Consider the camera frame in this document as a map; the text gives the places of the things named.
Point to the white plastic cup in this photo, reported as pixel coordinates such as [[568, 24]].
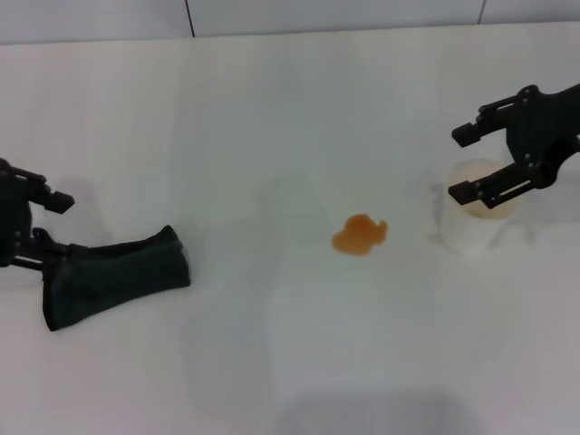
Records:
[[462, 231]]

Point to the orange liquid stain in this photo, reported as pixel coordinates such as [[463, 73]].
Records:
[[358, 235]]

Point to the dark rag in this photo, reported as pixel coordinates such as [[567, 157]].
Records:
[[118, 281]]

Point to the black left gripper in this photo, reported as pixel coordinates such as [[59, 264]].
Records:
[[13, 217]]

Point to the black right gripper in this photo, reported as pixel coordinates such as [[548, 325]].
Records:
[[544, 131]]

